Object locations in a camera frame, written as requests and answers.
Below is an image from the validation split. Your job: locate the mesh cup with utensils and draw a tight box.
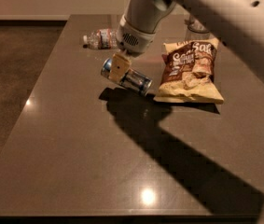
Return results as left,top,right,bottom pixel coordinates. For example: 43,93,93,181
188,15,208,34

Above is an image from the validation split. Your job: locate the clear plastic water bottle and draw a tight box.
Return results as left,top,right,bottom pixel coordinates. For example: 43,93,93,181
83,28,118,49

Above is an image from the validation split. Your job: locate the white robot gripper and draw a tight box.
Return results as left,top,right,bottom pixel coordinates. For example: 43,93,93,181
109,0,175,82

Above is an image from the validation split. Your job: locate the brown yellow chip bag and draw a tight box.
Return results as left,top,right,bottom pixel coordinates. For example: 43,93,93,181
154,38,224,104

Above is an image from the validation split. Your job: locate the red bull can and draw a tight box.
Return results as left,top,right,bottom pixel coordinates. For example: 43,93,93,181
101,58,152,96

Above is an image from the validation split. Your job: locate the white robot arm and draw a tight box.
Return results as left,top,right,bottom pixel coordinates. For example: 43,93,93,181
117,0,264,83

